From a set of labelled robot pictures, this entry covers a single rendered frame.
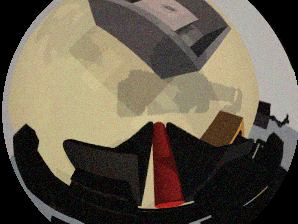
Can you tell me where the red peg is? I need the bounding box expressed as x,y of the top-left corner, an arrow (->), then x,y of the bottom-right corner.
152,121 -> 185,208

